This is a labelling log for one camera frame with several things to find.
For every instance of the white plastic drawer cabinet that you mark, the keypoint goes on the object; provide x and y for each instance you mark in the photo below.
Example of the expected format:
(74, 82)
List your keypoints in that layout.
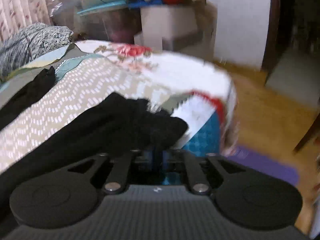
(188, 30)

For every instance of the patterned bedsheet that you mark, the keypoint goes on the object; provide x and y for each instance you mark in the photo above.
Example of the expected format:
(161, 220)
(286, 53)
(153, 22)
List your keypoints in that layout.
(106, 67)

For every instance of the black white patterned cloth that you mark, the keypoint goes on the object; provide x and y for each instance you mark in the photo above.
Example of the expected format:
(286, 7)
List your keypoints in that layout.
(32, 42)

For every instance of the dark wooden door frame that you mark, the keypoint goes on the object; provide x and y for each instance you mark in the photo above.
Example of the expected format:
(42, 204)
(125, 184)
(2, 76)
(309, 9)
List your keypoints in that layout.
(270, 54)

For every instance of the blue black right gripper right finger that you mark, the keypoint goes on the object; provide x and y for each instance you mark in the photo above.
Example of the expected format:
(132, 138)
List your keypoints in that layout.
(200, 175)

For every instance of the black pants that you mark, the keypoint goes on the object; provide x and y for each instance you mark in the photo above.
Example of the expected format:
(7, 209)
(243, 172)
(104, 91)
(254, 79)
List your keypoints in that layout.
(114, 126)

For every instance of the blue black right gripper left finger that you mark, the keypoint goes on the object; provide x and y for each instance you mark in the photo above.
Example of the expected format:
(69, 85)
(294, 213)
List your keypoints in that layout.
(113, 175)

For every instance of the clear plastic storage bins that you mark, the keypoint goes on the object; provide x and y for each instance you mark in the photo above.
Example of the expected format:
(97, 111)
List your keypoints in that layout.
(107, 20)

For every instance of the purple floor mat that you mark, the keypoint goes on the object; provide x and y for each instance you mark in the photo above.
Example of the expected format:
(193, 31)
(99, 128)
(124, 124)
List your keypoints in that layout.
(264, 164)

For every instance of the leaf print curtain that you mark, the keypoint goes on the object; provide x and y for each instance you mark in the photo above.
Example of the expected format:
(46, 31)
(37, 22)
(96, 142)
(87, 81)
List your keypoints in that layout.
(17, 14)

